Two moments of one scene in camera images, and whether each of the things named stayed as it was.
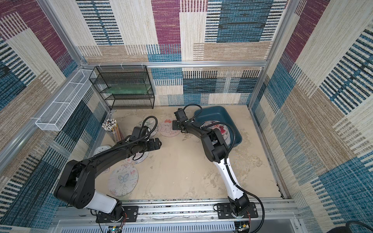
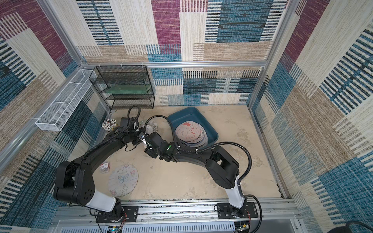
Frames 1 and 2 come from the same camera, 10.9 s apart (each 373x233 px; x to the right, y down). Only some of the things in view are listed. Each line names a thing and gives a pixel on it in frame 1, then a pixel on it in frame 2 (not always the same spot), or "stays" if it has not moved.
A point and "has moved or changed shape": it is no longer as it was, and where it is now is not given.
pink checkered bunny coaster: [165, 128] has moved or changed shape
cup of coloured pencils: [111, 126] stays
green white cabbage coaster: [150, 123] stays
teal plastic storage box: [218, 113] has moved or changed shape
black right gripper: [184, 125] -> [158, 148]
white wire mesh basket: [57, 113] stays
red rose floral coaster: [223, 130] has moved or changed shape
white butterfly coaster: [122, 179] stays
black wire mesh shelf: [124, 87] stays
